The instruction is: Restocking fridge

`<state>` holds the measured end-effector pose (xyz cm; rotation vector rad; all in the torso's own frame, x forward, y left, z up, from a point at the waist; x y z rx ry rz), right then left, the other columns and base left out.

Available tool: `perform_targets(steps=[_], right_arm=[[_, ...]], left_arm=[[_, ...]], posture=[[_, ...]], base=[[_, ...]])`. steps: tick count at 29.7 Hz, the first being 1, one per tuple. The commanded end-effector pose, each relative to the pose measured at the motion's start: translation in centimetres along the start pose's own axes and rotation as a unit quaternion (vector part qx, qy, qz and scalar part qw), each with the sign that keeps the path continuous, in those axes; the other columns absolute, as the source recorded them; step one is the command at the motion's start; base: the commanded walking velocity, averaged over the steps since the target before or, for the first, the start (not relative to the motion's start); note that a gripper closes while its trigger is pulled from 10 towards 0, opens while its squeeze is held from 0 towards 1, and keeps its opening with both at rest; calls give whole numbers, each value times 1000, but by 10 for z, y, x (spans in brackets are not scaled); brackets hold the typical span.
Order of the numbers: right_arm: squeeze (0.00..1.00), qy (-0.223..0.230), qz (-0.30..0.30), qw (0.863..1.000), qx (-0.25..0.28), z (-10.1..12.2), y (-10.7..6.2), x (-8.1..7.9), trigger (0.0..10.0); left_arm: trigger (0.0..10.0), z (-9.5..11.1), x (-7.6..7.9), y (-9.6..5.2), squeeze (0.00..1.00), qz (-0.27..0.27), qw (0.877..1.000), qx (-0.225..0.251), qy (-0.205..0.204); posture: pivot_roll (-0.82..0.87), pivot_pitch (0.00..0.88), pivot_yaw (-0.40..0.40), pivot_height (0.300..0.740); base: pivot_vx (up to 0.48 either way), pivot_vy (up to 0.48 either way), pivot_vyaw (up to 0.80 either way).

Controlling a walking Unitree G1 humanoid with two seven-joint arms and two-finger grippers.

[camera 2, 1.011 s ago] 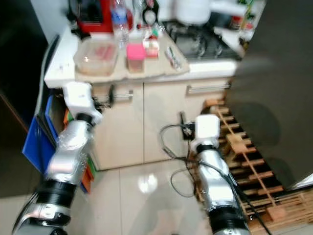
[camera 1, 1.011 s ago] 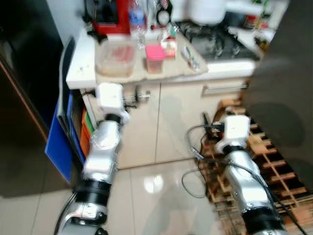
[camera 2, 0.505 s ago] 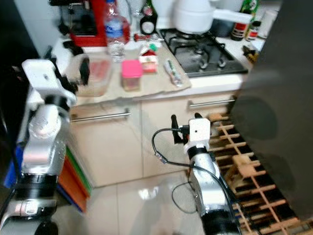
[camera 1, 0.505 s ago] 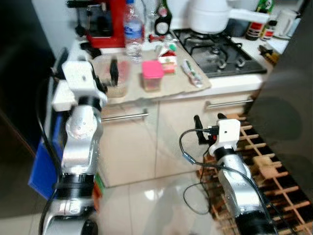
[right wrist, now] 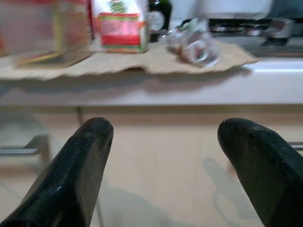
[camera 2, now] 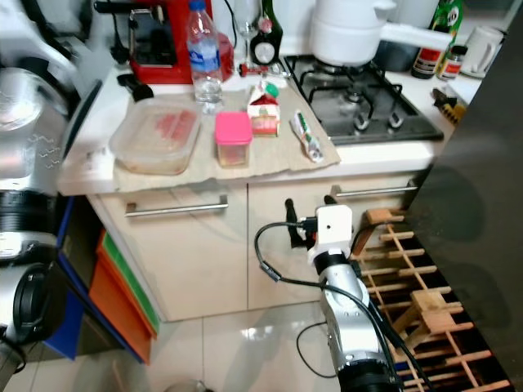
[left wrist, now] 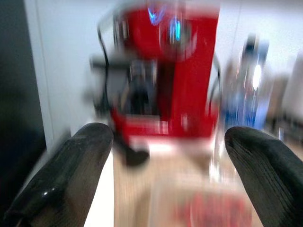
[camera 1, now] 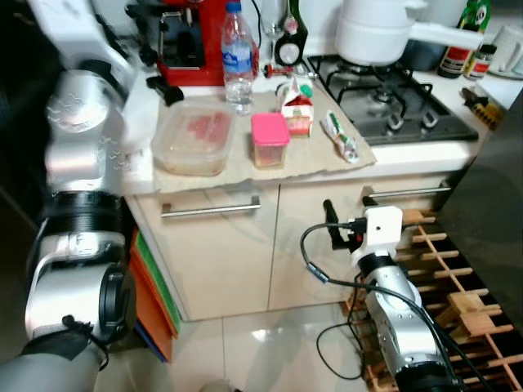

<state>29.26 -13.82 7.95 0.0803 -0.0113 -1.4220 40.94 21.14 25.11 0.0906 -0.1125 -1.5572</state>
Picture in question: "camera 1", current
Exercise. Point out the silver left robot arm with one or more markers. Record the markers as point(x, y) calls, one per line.
point(78, 163)

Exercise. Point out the white green tube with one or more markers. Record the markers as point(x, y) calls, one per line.
point(341, 139)

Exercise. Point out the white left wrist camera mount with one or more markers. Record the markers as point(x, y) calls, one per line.
point(61, 16)

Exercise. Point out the clear water bottle blue label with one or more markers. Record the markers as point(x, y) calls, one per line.
point(238, 65)

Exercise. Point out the green board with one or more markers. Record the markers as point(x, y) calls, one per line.
point(163, 286)

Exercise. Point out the beige kitchen cabinet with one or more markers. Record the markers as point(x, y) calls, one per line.
point(237, 261)

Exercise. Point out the red coffee machine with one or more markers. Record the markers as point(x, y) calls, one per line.
point(212, 41)

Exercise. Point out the beige woven place mat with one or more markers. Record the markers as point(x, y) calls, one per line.
point(306, 155)

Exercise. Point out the white jug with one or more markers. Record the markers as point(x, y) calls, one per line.
point(511, 53)

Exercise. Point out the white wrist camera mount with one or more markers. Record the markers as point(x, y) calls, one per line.
point(382, 229)
point(61, 16)

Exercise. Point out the grey robot left foot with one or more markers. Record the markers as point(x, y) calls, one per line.
point(214, 387)

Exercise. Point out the wooden slatted rack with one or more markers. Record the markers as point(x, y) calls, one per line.
point(466, 306)

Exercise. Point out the dark sauce bottle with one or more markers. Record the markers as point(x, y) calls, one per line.
point(456, 57)

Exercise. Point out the black power plug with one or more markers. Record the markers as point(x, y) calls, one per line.
point(149, 55)

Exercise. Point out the clear wine glass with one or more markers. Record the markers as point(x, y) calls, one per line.
point(274, 24)

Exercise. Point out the dark bottle with round tag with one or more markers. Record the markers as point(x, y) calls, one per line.
point(290, 51)

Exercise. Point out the black gas stove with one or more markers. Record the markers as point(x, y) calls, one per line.
point(392, 114)

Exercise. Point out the large clear food container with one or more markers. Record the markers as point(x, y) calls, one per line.
point(196, 139)

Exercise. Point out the red white drink carton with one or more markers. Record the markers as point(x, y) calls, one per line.
point(298, 114)

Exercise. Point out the small black lidded jar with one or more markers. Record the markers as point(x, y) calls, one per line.
point(482, 64)

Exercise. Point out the pink lidded small container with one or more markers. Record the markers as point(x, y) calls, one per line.
point(270, 131)

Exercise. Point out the black coffee tamper scoop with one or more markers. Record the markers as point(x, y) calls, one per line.
point(166, 90)

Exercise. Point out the small grey fridge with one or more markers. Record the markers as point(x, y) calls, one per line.
point(490, 229)

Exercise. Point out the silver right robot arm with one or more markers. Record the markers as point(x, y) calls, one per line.
point(400, 327)

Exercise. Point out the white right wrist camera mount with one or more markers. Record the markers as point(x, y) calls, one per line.
point(382, 229)

